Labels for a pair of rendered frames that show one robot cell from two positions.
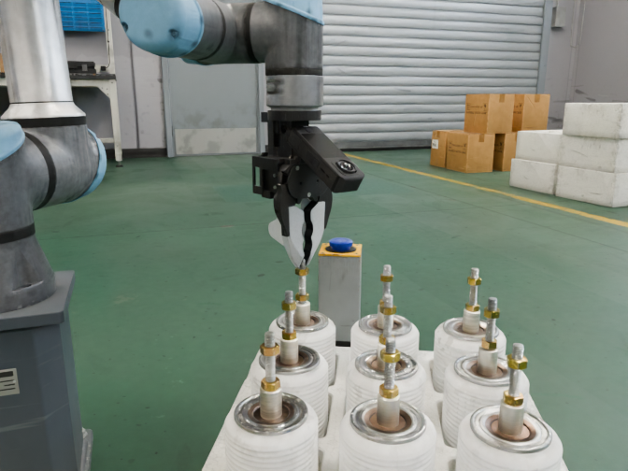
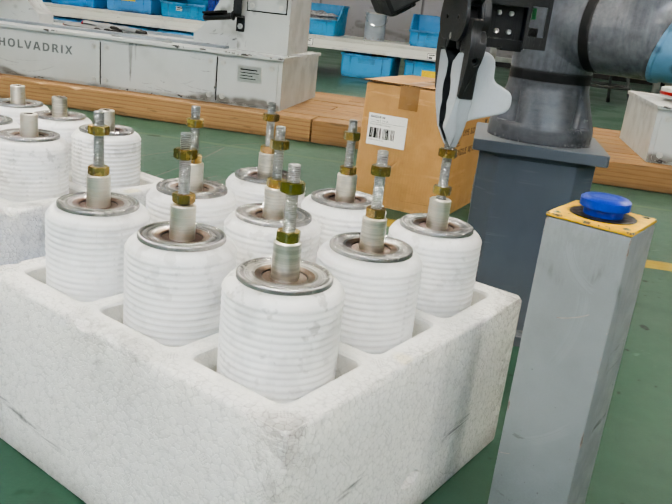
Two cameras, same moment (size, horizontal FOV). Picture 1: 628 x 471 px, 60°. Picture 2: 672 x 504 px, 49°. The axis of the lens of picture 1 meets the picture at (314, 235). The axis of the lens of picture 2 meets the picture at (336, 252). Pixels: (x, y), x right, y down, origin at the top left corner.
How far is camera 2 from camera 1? 1.20 m
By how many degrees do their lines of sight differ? 111
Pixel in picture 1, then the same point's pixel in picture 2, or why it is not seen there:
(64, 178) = (601, 38)
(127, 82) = not seen: outside the picture
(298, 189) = (445, 24)
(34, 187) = (558, 35)
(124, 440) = not seen: hidden behind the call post
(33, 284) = (510, 121)
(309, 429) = (231, 181)
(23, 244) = (526, 84)
